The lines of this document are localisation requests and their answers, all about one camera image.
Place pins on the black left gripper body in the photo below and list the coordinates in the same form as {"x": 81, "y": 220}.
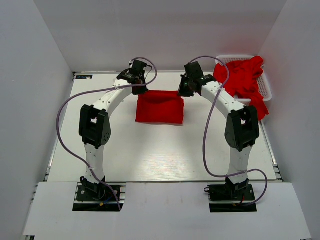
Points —
{"x": 141, "y": 89}

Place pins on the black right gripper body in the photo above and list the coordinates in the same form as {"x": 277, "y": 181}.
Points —
{"x": 185, "y": 88}

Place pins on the red t shirt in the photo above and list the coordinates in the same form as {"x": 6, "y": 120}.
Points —
{"x": 160, "y": 107}

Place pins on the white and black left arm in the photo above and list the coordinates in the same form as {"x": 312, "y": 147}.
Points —
{"x": 94, "y": 124}

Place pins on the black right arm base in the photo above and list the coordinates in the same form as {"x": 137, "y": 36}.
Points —
{"x": 231, "y": 198}

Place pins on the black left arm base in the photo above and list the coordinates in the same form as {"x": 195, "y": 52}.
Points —
{"x": 96, "y": 197}

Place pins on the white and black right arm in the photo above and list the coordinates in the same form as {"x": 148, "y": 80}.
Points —
{"x": 242, "y": 125}

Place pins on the red t shirts in basket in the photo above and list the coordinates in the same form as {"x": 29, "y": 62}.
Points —
{"x": 242, "y": 82}

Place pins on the blue label sticker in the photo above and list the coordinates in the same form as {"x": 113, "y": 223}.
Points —
{"x": 83, "y": 77}

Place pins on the white plastic basket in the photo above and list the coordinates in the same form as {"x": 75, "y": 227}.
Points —
{"x": 262, "y": 81}

